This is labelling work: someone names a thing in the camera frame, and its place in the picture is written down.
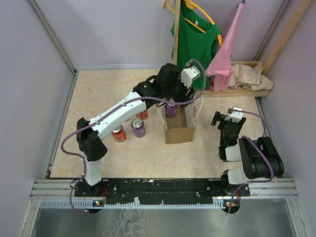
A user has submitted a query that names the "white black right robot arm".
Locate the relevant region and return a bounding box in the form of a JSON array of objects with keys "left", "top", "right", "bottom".
[{"left": 211, "top": 108, "right": 284, "bottom": 196}]

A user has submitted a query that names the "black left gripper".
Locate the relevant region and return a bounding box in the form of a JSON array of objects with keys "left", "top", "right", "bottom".
[{"left": 163, "top": 72, "right": 198, "bottom": 108}]

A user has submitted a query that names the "pink shirt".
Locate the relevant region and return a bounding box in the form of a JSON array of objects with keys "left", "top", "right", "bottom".
[{"left": 205, "top": 0, "right": 245, "bottom": 93}]

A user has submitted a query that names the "green tank top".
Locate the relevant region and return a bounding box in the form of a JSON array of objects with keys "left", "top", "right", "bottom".
[{"left": 170, "top": 2, "right": 222, "bottom": 90}]

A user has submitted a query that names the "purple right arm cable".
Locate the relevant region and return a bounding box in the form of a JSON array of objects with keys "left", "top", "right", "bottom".
[{"left": 227, "top": 110, "right": 275, "bottom": 215}]

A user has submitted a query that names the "purple can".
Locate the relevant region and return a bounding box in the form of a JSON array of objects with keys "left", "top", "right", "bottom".
[
  {"left": 131, "top": 118, "right": 146, "bottom": 138},
  {"left": 165, "top": 104, "right": 177, "bottom": 118}
]

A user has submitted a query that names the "wooden clothes rack frame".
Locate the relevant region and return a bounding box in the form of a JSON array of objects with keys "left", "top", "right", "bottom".
[{"left": 163, "top": 0, "right": 312, "bottom": 97}]

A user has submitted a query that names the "beige crumpled cloth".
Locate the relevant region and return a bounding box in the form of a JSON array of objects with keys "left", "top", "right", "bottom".
[{"left": 229, "top": 63, "right": 274, "bottom": 91}]

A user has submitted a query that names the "yellow clothes hanger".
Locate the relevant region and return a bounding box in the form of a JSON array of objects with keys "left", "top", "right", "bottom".
[{"left": 162, "top": 0, "right": 223, "bottom": 46}]

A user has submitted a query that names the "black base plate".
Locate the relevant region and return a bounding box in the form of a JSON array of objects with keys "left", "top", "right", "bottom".
[{"left": 75, "top": 178, "right": 238, "bottom": 205}]

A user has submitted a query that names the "brown canvas bag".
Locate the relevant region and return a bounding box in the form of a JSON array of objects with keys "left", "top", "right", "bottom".
[{"left": 158, "top": 96, "right": 204, "bottom": 144}]

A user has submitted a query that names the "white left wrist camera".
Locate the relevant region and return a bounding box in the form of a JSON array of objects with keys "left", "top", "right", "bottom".
[{"left": 180, "top": 66, "right": 200, "bottom": 89}]

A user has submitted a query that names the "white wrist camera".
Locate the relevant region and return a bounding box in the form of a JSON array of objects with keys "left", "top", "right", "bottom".
[
  {"left": 180, "top": 66, "right": 200, "bottom": 89},
  {"left": 225, "top": 107, "right": 243, "bottom": 123}
]

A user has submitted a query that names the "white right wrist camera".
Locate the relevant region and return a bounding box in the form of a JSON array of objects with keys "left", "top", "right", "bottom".
[{"left": 225, "top": 107, "right": 243, "bottom": 123}]

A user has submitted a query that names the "aluminium rail frame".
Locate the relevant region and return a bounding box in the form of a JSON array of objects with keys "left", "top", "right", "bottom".
[{"left": 32, "top": 178, "right": 299, "bottom": 210}]

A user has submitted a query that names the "red can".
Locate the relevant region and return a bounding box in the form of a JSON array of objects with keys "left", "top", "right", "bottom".
[
  {"left": 111, "top": 125, "right": 126, "bottom": 143},
  {"left": 136, "top": 110, "right": 148, "bottom": 120}
]

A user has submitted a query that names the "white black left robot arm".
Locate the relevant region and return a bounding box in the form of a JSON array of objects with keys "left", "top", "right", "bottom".
[{"left": 76, "top": 63, "right": 201, "bottom": 196}]

